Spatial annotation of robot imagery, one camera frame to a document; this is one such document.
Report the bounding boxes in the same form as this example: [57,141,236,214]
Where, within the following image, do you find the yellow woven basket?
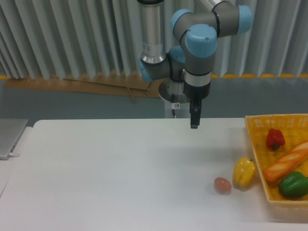
[245,114,308,223]

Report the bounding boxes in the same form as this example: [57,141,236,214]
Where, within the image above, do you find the yellow bell pepper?
[232,157,257,188]

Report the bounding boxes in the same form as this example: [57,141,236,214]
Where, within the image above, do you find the orange baguette bread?
[263,141,308,182]

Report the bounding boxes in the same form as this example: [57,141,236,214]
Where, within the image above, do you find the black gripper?
[183,83,210,129]

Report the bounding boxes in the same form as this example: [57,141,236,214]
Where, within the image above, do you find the brown cardboard sheet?
[5,72,163,101]

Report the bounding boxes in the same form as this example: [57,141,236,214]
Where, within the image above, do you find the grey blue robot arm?
[138,0,253,129]

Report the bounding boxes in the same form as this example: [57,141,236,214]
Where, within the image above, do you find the red bell pepper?
[266,128,285,151]

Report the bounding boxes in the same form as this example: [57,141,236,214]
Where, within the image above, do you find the brown egg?
[214,177,231,193]

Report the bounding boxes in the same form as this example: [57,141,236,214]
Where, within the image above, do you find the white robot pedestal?
[158,79,193,119]

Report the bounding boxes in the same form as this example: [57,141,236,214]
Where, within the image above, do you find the green bell pepper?
[279,171,308,198]

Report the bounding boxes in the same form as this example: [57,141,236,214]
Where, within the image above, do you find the black cable at pedestal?
[170,94,179,119]

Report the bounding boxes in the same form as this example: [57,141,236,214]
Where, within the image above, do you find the silver laptop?
[0,118,28,160]

